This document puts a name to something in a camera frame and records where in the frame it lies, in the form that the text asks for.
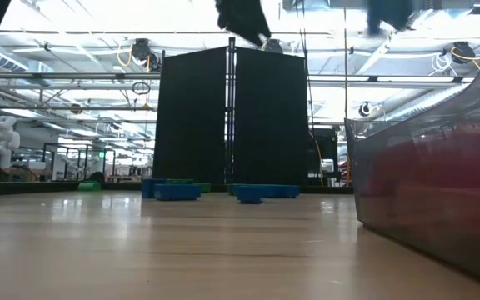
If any thin vertical metal pole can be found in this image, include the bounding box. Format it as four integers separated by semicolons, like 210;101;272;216
343;0;349;188

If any black fabric partition panel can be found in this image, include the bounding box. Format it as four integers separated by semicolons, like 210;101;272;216
233;46;310;187
152;46;229;184

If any black cabinet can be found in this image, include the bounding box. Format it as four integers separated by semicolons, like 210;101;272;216
308;127;340;188

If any red shelf clutter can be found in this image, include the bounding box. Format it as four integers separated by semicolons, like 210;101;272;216
338;157;352;188

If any transparent grey plastic bin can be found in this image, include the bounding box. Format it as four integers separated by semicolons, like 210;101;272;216
343;12;480;293

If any white humanoid robot figure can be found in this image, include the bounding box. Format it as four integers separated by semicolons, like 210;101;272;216
0;114;22;168

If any black partition post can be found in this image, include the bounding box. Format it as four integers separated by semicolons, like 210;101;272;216
227;36;237;184

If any black hanging cable loop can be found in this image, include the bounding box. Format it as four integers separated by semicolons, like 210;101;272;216
131;80;152;96

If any yellow cable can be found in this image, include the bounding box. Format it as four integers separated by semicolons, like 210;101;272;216
312;132;324;188

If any black metal rack frame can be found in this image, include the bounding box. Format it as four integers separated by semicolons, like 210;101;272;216
42;142;117;182

